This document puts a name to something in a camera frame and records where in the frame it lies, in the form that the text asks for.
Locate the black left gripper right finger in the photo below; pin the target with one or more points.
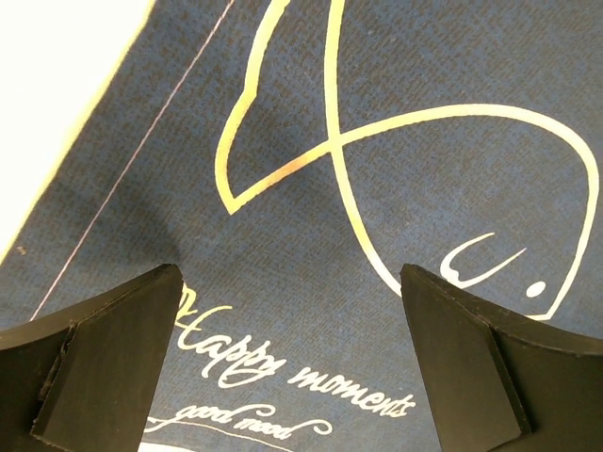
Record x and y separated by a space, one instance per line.
497 380

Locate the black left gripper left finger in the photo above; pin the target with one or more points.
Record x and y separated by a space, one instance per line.
84 378

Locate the blue cloth placemat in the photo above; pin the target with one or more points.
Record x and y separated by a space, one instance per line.
290 157

